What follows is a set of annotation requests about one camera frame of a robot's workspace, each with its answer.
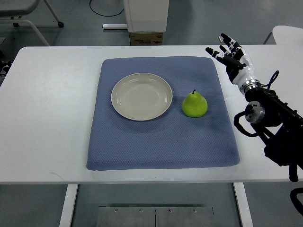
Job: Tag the white round side table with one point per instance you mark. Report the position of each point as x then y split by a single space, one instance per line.
286 35

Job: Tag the brown cardboard box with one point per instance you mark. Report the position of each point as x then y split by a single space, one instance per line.
146 39

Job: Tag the blue textured mat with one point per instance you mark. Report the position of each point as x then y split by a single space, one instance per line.
172 140

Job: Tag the white table leg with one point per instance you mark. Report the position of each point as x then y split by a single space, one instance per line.
68 205
242 204

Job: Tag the right white table leg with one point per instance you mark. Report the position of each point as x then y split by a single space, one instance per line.
242 204

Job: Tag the green pear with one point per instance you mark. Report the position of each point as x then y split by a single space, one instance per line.
194 105

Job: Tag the black white object at left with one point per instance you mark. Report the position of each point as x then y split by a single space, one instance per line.
4 67

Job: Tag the white machine base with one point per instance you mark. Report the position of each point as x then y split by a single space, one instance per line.
143 16

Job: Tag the left white table leg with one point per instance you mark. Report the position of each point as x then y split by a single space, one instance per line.
68 205

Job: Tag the beige round plate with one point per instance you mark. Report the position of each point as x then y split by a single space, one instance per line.
141 96

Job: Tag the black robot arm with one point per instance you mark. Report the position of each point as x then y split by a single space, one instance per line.
278 126

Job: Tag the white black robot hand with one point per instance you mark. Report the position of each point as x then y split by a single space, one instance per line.
238 64

